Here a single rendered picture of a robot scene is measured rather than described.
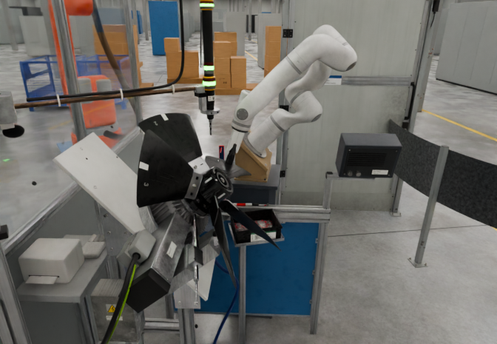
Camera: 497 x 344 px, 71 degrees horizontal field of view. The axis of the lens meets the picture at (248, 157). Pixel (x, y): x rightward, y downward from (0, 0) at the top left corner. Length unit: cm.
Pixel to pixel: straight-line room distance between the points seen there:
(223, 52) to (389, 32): 598
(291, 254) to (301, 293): 27
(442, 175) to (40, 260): 242
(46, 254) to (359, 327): 181
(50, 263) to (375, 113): 268
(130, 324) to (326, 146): 233
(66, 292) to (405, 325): 195
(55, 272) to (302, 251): 118
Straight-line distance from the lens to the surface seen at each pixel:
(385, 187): 356
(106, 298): 142
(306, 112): 177
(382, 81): 321
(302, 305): 222
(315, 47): 139
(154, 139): 105
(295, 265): 203
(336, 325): 244
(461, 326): 273
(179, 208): 122
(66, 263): 144
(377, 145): 168
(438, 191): 281
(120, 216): 121
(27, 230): 160
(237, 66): 876
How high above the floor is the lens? 176
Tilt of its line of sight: 22 degrees down
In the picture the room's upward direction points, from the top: 1 degrees clockwise
